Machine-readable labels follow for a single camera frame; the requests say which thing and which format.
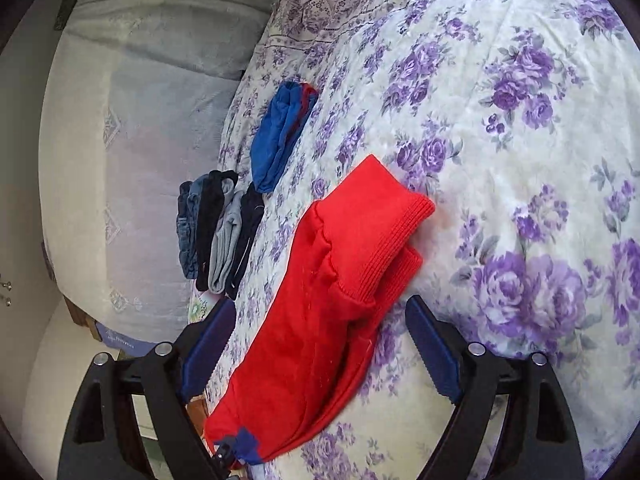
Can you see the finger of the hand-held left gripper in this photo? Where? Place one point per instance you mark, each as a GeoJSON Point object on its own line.
{"type": "Point", "coordinates": [224, 452]}

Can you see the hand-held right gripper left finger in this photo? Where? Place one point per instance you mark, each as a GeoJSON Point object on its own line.
{"type": "Point", "coordinates": [210, 350]}

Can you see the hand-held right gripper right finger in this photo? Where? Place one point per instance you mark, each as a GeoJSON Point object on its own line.
{"type": "Point", "coordinates": [435, 350]}

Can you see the red pants with striped waistband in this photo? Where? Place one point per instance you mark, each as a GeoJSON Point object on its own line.
{"type": "Point", "coordinates": [320, 270]}

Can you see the folded grey pants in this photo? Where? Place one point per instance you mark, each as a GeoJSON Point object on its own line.
{"type": "Point", "coordinates": [225, 245]}

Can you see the folded black pants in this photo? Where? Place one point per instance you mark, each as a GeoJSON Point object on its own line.
{"type": "Point", "coordinates": [207, 230]}

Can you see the folded navy pants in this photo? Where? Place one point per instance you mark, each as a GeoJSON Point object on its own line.
{"type": "Point", "coordinates": [248, 220]}

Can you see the folded blue pants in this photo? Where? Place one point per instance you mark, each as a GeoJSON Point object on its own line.
{"type": "Point", "coordinates": [275, 140]}

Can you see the pastel floral pillow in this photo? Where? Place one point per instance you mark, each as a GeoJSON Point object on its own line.
{"type": "Point", "coordinates": [200, 307]}

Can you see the pale blue printed fabric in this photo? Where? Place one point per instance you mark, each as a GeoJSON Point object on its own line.
{"type": "Point", "coordinates": [122, 342]}

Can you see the folded denim jeans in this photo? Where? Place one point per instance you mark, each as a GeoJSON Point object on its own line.
{"type": "Point", "coordinates": [189, 230]}

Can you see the purple floral bedspread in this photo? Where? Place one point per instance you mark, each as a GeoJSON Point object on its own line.
{"type": "Point", "coordinates": [500, 160]}

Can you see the white lace curtain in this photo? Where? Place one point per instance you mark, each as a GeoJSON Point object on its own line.
{"type": "Point", "coordinates": [150, 110]}

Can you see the wooden bed frame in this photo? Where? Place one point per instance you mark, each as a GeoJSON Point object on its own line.
{"type": "Point", "coordinates": [80, 317]}

